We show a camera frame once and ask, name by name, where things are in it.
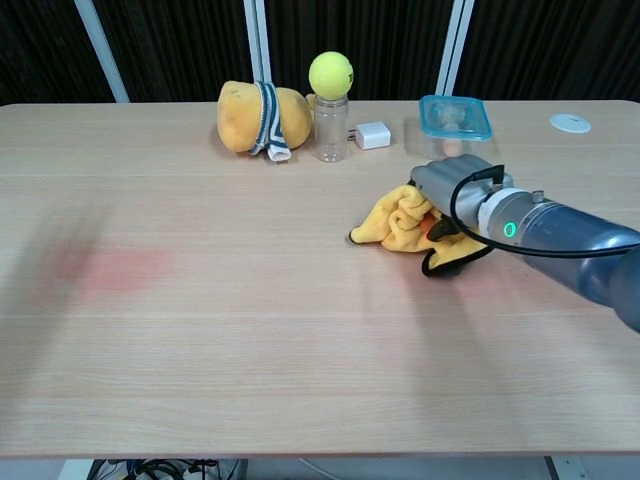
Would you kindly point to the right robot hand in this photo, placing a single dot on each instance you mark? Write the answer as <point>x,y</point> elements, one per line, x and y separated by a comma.
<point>450,187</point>

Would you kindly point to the yellow cloth with black trim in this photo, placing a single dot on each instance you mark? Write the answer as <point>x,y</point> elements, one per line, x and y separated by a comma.
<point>400,225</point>

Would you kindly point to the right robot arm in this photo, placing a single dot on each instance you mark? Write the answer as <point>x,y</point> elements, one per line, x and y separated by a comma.
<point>565,240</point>

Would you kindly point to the small orange object in container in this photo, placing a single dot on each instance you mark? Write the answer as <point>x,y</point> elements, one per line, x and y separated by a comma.
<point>451,148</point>

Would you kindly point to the clear container with teal lid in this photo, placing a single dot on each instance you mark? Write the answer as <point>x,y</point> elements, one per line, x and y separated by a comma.
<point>454,122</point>

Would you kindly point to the white power adapter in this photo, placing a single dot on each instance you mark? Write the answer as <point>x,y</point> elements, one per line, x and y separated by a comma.
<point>372,135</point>

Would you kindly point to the clear plastic jar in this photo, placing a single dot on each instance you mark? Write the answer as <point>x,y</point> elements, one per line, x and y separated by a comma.
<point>330,127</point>

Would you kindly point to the yellow tennis ball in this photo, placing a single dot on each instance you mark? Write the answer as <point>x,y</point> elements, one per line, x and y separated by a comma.
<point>330,74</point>

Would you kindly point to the blue white striped sock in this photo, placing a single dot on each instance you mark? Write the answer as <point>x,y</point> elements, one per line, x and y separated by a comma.
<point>270,125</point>

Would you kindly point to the grey metal frame post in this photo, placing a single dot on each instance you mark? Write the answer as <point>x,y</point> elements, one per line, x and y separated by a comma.
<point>257,45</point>
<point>454,47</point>
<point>102,50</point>

